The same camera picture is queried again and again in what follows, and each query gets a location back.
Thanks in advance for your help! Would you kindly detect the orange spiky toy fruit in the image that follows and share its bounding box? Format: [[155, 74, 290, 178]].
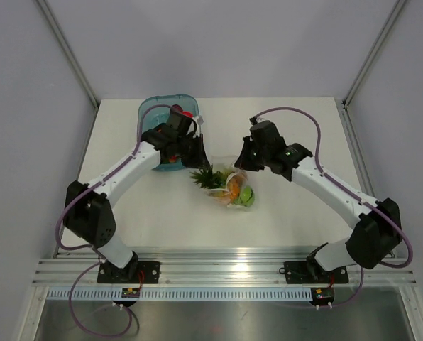
[[190, 166, 246, 205]]

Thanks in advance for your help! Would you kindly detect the aluminium mounting rail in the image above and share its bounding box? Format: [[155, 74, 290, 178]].
[[32, 244, 417, 287]]

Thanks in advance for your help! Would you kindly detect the red toy apple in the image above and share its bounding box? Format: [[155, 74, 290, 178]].
[[182, 111, 194, 119]]

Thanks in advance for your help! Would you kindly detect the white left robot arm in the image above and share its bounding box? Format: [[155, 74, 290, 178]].
[[57, 105, 209, 283]]

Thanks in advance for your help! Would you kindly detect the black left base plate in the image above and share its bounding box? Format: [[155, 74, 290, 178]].
[[97, 261, 160, 284]]

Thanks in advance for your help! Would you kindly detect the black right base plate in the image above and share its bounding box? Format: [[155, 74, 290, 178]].
[[278, 261, 349, 284]]

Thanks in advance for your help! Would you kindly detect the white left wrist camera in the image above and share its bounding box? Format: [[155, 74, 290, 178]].
[[192, 115, 204, 137]]

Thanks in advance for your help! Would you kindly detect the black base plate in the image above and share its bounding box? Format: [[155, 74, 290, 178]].
[[278, 261, 349, 284], [97, 261, 160, 284]]

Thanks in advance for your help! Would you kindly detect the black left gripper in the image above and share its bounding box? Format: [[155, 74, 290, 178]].
[[175, 132, 211, 169]]

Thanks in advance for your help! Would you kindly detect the left aluminium frame post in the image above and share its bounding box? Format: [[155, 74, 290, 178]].
[[34, 0, 100, 112]]

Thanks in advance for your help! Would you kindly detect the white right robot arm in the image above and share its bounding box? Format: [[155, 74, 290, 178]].
[[235, 121, 402, 282]]

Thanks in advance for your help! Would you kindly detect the blue plastic tray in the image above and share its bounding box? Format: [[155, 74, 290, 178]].
[[138, 94, 200, 171]]

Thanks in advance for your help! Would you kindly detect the white slotted cable duct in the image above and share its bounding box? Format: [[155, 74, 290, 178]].
[[47, 287, 312, 302]]

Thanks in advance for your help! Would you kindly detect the right aluminium frame post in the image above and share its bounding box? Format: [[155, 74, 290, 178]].
[[342, 0, 409, 109]]

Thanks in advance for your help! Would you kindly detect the green toy watermelon ball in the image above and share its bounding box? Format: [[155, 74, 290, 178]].
[[238, 185, 256, 207]]

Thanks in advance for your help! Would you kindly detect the brown toy kiwi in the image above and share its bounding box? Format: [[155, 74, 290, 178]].
[[226, 178, 241, 197]]

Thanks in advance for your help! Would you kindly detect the aluminium frame post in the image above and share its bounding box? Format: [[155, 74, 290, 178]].
[[34, 0, 100, 112], [342, 0, 409, 109]]

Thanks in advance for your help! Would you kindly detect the dark purple toy plum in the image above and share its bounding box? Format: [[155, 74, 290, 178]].
[[172, 104, 183, 112]]

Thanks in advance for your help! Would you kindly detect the clear zip top bag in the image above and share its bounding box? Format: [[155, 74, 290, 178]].
[[196, 155, 256, 210]]

